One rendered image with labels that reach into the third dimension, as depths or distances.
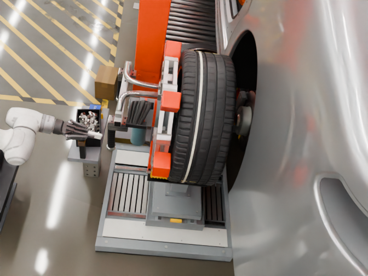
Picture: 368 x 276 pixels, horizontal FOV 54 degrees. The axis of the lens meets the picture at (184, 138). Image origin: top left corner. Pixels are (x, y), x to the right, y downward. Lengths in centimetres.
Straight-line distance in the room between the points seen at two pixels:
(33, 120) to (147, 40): 76
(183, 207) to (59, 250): 77
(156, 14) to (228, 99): 70
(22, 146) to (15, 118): 16
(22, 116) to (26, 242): 87
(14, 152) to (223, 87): 94
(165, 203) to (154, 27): 103
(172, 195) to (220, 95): 92
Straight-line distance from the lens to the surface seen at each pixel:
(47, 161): 271
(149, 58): 218
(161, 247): 227
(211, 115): 152
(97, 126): 219
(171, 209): 223
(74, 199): 251
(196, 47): 295
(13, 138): 175
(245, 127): 185
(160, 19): 204
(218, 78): 159
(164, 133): 156
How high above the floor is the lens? 214
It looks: 48 degrees down
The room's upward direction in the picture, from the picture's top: 14 degrees clockwise
